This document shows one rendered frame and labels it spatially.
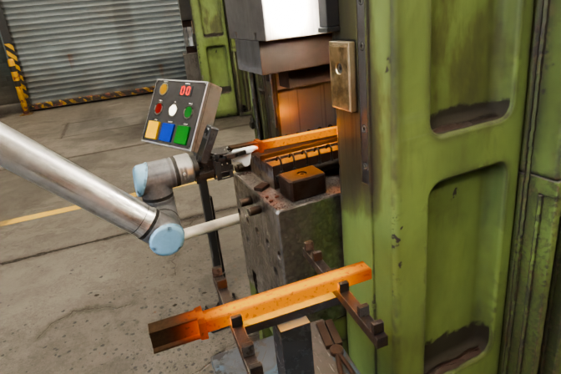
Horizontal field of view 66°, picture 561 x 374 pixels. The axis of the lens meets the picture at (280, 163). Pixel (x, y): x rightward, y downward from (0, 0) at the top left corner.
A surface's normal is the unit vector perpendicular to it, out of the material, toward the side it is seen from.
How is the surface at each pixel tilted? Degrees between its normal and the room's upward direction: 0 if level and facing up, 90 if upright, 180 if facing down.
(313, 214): 90
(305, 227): 90
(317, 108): 90
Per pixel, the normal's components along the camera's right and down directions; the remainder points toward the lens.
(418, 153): 0.43, 0.28
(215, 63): 0.23, 0.32
